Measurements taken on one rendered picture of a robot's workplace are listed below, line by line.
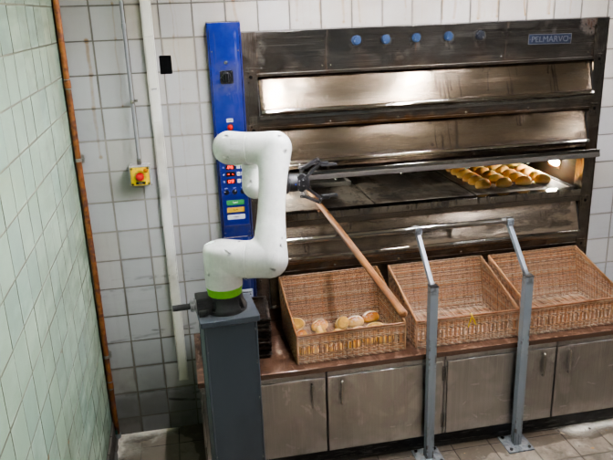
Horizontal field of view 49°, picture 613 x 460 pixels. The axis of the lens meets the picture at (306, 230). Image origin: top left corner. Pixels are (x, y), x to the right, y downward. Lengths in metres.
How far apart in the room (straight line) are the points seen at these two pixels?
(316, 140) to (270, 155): 1.12
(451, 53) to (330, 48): 0.63
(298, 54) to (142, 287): 1.42
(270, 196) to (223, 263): 0.28
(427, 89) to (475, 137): 0.38
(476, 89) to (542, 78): 0.38
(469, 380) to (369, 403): 0.52
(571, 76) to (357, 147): 1.22
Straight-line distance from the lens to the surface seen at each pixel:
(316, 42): 3.42
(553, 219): 4.08
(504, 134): 3.79
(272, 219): 2.30
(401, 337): 3.38
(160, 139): 3.36
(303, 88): 3.42
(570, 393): 3.90
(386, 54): 3.51
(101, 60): 3.35
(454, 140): 3.67
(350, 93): 3.46
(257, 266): 2.27
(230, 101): 3.33
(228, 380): 2.45
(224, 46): 3.31
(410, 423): 3.58
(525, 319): 3.47
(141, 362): 3.78
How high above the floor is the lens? 2.20
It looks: 18 degrees down
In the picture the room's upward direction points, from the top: 2 degrees counter-clockwise
